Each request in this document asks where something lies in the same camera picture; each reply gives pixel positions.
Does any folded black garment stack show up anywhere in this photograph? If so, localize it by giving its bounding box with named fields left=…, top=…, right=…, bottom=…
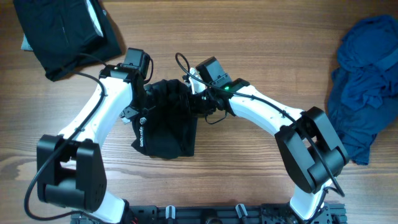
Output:
left=13, top=0, right=122, bottom=82

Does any black t-shirt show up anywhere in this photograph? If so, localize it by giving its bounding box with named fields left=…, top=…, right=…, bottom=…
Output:
left=131, top=79, right=197, bottom=159

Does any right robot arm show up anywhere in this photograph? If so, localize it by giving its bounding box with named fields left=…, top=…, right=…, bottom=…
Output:
left=164, top=55, right=349, bottom=223

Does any folded grey garment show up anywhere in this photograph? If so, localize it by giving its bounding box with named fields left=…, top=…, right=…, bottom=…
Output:
left=21, top=35, right=33, bottom=52

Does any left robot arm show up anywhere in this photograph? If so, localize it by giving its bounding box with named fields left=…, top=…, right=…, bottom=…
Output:
left=30, top=48, right=153, bottom=223

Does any black mounting rail base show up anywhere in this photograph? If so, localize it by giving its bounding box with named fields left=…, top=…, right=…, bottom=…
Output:
left=70, top=202, right=348, bottom=224

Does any blue garment pile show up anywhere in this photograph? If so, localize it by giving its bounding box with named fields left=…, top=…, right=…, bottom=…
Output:
left=327, top=15, right=397, bottom=166

